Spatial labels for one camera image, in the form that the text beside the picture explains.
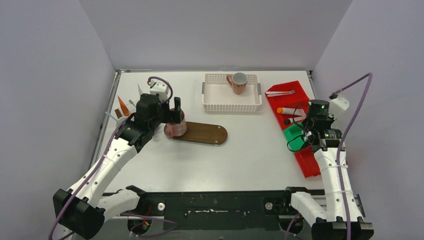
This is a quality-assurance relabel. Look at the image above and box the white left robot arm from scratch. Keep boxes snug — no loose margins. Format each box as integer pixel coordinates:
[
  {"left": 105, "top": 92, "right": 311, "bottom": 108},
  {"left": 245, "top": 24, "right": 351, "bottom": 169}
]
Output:
[{"left": 52, "top": 93, "right": 183, "bottom": 240}]

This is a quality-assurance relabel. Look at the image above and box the orange-pink mug white inside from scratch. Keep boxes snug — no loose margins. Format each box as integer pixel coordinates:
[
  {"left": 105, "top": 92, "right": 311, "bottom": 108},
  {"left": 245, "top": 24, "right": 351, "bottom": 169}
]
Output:
[{"left": 226, "top": 72, "right": 248, "bottom": 95}]

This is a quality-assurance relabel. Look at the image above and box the white toothpaste tube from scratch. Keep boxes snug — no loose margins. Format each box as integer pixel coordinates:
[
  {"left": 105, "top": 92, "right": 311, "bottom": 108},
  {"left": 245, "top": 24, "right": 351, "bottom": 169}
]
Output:
[{"left": 137, "top": 84, "right": 143, "bottom": 96}]

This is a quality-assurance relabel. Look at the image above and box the pink mug white inside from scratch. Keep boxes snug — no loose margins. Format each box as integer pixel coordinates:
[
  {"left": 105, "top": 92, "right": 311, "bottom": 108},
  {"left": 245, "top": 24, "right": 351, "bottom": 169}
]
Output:
[{"left": 115, "top": 116, "right": 131, "bottom": 127}]

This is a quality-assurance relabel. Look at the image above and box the pink ghost pattern mug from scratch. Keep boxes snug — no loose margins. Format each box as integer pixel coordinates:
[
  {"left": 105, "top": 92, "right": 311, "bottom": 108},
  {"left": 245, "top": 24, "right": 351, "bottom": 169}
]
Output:
[{"left": 164, "top": 111, "right": 187, "bottom": 138}]

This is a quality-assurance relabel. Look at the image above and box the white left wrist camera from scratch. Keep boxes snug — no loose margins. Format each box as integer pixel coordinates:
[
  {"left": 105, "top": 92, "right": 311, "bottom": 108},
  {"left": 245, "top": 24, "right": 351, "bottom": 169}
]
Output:
[{"left": 149, "top": 80, "right": 170, "bottom": 102}]

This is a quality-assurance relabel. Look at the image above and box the black capped toothpaste tube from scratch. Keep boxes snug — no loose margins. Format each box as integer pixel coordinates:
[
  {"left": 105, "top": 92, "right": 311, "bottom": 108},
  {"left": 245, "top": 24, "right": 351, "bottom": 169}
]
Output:
[{"left": 283, "top": 116, "right": 306, "bottom": 125}]

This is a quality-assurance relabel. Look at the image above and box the white pink toothbrush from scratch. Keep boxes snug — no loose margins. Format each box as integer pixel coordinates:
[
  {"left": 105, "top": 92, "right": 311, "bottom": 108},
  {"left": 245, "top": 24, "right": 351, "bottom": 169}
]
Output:
[{"left": 265, "top": 90, "right": 295, "bottom": 95}]

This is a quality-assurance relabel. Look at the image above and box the orange capped toothpaste tube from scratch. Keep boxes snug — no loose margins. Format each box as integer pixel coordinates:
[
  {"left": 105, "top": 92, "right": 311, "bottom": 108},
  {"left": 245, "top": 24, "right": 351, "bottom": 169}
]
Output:
[{"left": 276, "top": 107, "right": 306, "bottom": 116}]

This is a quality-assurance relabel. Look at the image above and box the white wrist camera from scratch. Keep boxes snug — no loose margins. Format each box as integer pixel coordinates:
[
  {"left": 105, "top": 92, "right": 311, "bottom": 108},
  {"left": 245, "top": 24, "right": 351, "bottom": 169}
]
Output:
[
  {"left": 149, "top": 80, "right": 170, "bottom": 102},
  {"left": 328, "top": 95, "right": 350, "bottom": 120}
]

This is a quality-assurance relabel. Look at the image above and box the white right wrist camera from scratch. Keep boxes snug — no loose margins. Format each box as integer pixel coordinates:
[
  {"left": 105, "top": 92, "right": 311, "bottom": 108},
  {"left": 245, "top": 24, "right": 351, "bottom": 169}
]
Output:
[{"left": 328, "top": 95, "right": 350, "bottom": 120}]

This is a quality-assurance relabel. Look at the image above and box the wooden acrylic toothbrush holder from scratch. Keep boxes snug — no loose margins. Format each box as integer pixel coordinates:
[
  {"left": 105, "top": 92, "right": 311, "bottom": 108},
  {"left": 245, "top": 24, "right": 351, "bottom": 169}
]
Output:
[{"left": 114, "top": 108, "right": 123, "bottom": 119}]

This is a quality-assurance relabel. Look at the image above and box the green plastic tray insert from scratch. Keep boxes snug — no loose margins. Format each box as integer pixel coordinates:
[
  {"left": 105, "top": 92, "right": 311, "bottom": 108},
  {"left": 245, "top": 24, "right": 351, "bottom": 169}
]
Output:
[{"left": 283, "top": 124, "right": 310, "bottom": 153}]

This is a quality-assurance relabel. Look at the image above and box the white perforated plastic basket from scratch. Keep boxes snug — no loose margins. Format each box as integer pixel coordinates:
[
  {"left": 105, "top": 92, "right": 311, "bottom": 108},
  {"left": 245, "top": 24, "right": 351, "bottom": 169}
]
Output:
[{"left": 201, "top": 73, "right": 262, "bottom": 114}]

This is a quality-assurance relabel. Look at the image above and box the light blue toothbrush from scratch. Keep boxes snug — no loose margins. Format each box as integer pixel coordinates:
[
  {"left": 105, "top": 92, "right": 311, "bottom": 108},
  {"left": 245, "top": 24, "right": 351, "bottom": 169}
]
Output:
[{"left": 105, "top": 111, "right": 119, "bottom": 124}]

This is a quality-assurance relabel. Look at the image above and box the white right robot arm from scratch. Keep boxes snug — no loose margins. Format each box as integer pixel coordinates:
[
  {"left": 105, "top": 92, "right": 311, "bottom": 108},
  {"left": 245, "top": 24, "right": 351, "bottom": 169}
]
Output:
[{"left": 281, "top": 99, "right": 374, "bottom": 240}]

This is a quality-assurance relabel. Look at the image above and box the brown oval wooden tray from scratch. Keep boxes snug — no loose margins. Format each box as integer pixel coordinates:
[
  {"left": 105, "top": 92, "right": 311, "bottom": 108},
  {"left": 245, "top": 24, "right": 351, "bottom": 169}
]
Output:
[{"left": 169, "top": 121, "right": 228, "bottom": 145}]

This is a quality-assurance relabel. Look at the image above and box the red plastic organizer tray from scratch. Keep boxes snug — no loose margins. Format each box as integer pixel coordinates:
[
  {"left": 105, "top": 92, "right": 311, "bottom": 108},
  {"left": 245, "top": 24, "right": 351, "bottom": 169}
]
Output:
[{"left": 265, "top": 81, "right": 321, "bottom": 178}]

